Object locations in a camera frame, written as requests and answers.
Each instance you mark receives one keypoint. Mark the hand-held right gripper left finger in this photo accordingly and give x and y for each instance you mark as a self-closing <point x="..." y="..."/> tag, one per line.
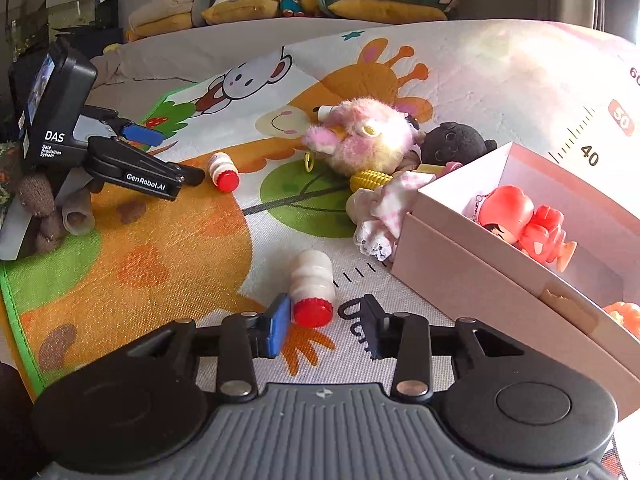
<point x="277" y="330"/>

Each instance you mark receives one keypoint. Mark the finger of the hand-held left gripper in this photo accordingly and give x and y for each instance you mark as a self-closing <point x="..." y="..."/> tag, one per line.
<point x="142" y="134"/>
<point x="150" y="180"/>

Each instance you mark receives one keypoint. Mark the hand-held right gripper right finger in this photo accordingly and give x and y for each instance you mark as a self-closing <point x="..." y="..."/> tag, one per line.
<point x="372" y="332"/>

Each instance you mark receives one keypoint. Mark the large red-capped white bottle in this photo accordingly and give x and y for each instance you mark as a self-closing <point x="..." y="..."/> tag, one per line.
<point x="311" y="280"/>

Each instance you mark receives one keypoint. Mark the small red-capped white bottle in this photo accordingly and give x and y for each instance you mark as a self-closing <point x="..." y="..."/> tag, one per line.
<point x="222" y="170"/>

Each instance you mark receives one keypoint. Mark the pink cardboard box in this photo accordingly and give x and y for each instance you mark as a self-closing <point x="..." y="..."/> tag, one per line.
<point x="450" y="260"/>

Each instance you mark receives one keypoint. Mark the yellow and pink toy block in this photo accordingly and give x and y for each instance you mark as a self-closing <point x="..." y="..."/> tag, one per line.
<point x="430" y="168"/>

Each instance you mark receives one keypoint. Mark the pink fluffy plush toy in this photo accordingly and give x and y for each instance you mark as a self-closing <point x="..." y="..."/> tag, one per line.
<point x="365" y="135"/>

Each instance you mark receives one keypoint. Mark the black plush doll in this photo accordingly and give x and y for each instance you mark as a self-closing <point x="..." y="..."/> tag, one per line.
<point x="452" y="142"/>

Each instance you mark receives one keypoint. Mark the person's left hand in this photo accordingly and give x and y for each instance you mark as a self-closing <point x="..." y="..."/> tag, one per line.
<point x="40" y="200"/>

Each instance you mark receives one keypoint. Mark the printed animal play mat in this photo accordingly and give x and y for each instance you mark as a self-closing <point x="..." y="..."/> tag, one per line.
<point x="175" y="260"/>

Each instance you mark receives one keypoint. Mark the glass tank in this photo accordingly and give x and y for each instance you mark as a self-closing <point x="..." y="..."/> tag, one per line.
<point x="65" y="20"/>

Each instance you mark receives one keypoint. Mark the doll in pink white dress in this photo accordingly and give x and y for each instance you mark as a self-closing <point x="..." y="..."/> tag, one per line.
<point x="387" y="210"/>

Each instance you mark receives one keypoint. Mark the beige folded pillows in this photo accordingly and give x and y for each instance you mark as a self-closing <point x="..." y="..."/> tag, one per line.
<point x="165" y="10"/>

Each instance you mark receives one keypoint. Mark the yellow corn toy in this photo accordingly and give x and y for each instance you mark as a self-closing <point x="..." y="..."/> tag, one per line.
<point x="370" y="181"/>

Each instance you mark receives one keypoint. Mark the yellow pillow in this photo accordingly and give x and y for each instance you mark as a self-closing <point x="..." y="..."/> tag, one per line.
<point x="240" y="10"/>

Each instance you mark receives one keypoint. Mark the red plastic figure toy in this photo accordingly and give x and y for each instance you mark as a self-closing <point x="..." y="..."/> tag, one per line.
<point x="530" y="225"/>

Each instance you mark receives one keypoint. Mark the orange plastic toy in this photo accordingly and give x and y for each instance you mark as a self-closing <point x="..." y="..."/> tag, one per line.
<point x="627" y="317"/>

